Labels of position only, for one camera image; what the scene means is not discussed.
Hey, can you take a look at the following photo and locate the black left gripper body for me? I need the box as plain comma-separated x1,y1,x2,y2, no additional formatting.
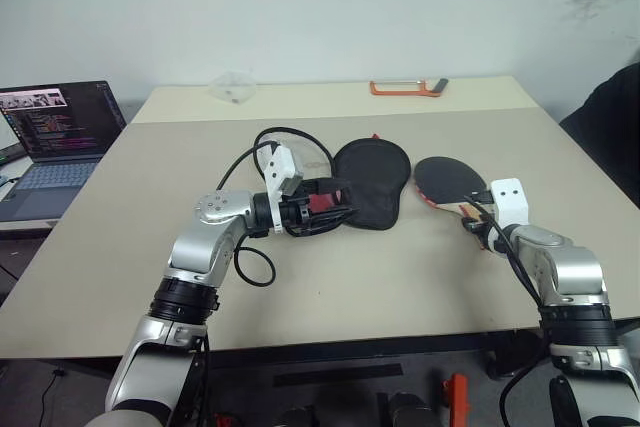
281,190,317,240

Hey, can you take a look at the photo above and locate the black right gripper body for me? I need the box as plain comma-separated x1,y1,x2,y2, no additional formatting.
477,190,496,221

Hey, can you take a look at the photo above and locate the dark rounded shape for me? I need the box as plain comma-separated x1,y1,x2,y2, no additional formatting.
384,391,437,427

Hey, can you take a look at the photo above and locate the thin black floor cable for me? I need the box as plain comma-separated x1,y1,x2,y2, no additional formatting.
40,368,69,424

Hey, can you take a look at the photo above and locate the black table tennis paddle case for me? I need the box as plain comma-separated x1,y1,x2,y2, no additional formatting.
285,127,412,232

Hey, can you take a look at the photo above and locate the clear plastic bag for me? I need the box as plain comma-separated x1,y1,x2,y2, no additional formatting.
208,70,258,107

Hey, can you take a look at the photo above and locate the grey open laptop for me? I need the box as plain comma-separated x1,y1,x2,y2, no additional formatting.
0,80,128,223

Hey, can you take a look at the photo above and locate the black red table tennis paddle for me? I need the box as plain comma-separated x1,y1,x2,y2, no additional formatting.
413,155,494,253

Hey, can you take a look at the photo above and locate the black flat strip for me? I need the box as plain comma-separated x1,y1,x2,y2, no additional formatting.
273,363,405,390

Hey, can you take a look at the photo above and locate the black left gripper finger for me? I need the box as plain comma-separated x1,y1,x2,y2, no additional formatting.
299,205,355,238
303,176,352,196

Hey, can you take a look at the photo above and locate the orange frame hand saw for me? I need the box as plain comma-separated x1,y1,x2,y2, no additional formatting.
369,77,450,99

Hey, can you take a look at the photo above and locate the black chair back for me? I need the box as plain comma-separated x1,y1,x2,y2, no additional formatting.
558,60,640,211

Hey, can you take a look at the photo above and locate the orange clamp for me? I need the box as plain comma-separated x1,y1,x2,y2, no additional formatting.
440,371,473,427

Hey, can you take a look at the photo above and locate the black caster wheel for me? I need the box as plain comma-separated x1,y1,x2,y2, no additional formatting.
485,341,532,381

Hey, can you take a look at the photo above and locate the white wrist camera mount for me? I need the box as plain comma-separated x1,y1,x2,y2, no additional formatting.
489,177,531,229
259,143,307,237

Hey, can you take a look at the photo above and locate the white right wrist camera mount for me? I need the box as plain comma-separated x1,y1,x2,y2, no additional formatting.
489,177,531,229

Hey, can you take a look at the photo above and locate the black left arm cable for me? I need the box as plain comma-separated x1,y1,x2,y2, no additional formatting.
218,126,282,289

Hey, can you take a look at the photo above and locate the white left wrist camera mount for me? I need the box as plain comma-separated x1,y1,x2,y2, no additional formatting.
259,143,307,237

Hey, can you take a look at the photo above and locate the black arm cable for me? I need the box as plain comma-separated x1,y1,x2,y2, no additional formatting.
218,126,282,289
464,194,557,427

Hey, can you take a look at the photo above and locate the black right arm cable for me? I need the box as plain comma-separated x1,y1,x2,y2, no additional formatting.
464,194,557,427

